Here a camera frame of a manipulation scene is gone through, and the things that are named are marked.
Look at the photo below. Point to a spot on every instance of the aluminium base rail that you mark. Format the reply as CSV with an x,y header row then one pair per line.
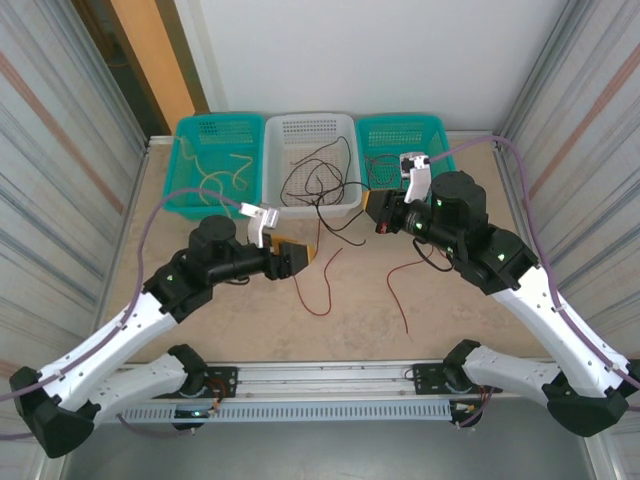
x,y
325,380

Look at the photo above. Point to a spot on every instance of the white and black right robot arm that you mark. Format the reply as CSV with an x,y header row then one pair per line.
x,y
560,330

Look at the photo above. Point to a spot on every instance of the teal plastic basket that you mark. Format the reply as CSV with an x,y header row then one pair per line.
x,y
400,135
220,140

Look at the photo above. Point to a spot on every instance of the orange wooden door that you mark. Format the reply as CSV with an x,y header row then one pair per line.
x,y
155,50

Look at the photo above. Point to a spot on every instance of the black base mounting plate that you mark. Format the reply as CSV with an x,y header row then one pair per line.
x,y
425,375
225,375

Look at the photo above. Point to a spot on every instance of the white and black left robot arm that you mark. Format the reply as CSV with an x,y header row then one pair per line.
x,y
95,350

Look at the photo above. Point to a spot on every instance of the white plastic basket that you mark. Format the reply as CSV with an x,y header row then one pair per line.
x,y
310,125

